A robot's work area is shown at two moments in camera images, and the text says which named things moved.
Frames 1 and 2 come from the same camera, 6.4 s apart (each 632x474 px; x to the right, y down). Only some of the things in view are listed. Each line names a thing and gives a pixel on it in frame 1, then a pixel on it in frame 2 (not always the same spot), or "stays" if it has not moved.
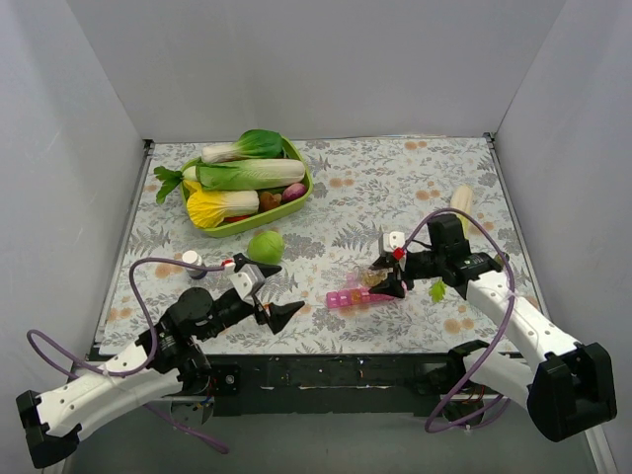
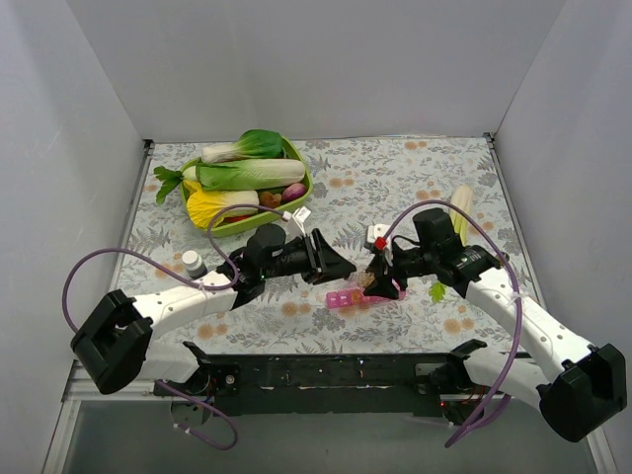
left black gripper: [259, 300] -> [314, 255]
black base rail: [333, 385] stays
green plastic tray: [243, 225] stays
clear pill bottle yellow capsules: [364, 277] stays
